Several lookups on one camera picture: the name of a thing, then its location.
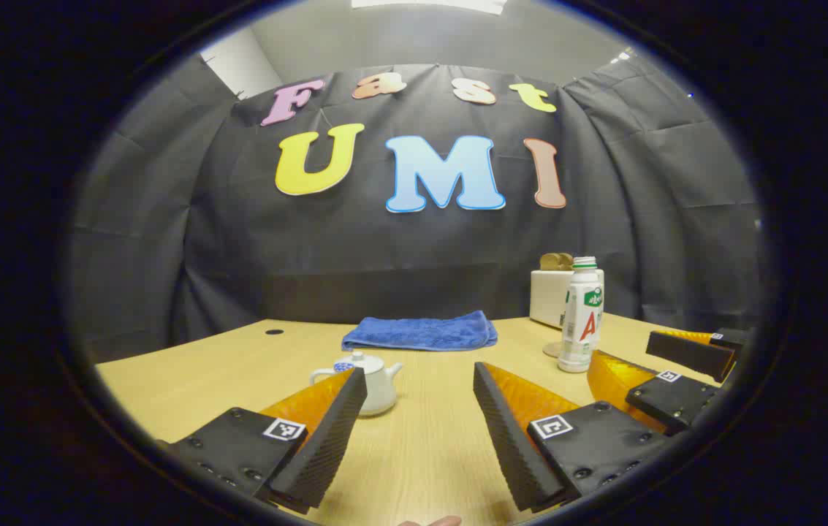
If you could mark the white ceramic teacup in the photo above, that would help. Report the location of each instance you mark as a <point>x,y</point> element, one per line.
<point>381,391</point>

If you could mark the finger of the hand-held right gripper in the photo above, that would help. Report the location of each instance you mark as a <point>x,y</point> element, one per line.
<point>669,402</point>
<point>691,354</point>

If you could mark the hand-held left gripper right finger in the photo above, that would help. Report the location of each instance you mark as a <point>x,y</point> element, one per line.
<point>509,438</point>

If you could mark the blue folded towel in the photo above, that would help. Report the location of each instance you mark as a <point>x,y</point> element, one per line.
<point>421,332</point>

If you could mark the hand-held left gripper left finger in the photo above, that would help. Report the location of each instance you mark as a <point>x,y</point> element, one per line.
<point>326,438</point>

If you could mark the brown bread slices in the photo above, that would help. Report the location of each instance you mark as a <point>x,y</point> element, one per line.
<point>554,261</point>

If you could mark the ceiling light panel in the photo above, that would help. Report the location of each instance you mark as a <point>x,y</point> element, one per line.
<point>428,4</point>

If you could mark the white water bottle green label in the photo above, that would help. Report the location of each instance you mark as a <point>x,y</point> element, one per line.
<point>579,343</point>

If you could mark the black backdrop cloth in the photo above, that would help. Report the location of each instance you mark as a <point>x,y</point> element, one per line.
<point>399,248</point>

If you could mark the white toaster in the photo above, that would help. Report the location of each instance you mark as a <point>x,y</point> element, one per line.
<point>547,299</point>

